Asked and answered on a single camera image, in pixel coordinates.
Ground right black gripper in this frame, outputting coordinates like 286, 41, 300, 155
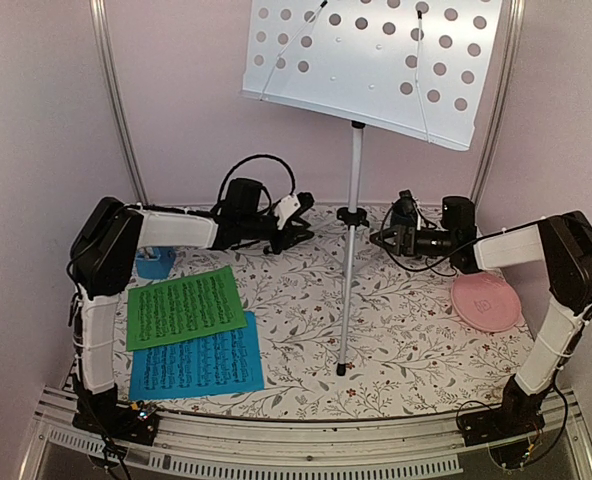
371, 223, 457, 257

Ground green sheet music page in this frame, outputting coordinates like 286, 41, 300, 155
126, 266, 247, 352

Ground white perforated music stand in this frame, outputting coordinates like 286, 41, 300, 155
239, 0, 506, 377

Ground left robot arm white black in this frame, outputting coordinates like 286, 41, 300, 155
69, 179, 314, 434

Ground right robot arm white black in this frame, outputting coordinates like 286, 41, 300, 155
370, 192, 592, 436

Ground dark blue mug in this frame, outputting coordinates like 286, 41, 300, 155
390, 205, 413, 226

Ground pink plastic plate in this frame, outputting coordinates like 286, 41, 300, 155
450, 272, 521, 333

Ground blue metronome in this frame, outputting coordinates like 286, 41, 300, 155
135, 247, 176, 280

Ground blue sheet music page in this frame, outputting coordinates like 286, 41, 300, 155
129, 312, 265, 401

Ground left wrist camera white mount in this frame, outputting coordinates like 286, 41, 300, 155
273, 194, 301, 229

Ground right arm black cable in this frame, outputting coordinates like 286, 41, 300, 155
378, 204, 482, 274

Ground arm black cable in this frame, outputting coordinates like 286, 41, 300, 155
216, 153, 298, 211
378, 204, 482, 274

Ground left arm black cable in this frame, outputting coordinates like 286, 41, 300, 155
216, 153, 298, 211

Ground right aluminium frame post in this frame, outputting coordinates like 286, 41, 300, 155
470, 0, 525, 207

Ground aluminium frame post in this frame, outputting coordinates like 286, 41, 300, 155
89, 0, 149, 204
470, 0, 525, 207

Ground front aluminium rail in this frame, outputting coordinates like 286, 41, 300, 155
19, 387, 592, 479

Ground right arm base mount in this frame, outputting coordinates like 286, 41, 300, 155
456, 376, 551, 446

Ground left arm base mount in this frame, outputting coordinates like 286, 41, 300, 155
72, 373, 160, 446

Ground left aluminium frame post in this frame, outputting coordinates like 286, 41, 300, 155
89, 0, 149, 204

